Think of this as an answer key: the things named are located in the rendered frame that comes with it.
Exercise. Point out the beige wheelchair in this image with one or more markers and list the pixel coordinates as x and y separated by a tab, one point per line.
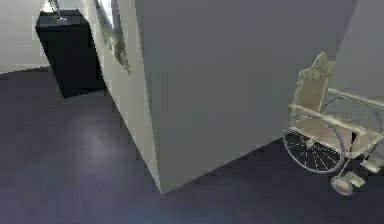
313	90

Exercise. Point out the black cabinet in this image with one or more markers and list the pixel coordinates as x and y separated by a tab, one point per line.
71	53

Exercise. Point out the silver table lamp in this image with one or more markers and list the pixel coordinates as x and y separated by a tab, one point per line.
53	8

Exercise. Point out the framed wall picture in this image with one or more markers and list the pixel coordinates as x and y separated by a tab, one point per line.
113	36

